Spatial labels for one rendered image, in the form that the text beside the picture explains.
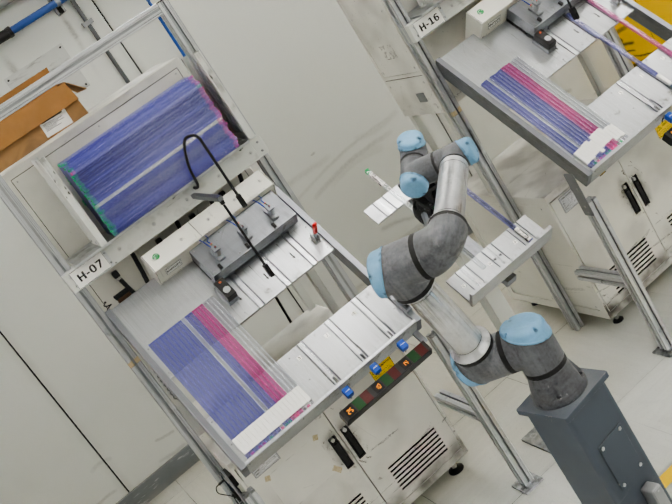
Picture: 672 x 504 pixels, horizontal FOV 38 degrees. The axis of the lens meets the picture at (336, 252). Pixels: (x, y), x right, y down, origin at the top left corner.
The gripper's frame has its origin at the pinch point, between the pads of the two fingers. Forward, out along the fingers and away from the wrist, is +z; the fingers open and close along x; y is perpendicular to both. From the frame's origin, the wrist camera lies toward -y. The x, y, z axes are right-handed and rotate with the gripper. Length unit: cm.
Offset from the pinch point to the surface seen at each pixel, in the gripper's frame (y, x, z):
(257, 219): -51, -31, 1
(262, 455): 6, -80, 24
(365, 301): -10.3, -25.0, 19.0
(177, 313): -47, -70, 8
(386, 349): 5.8, -31.6, 23.5
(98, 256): -66, -78, -14
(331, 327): -10.9, -38.5, 18.8
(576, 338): -5, 50, 109
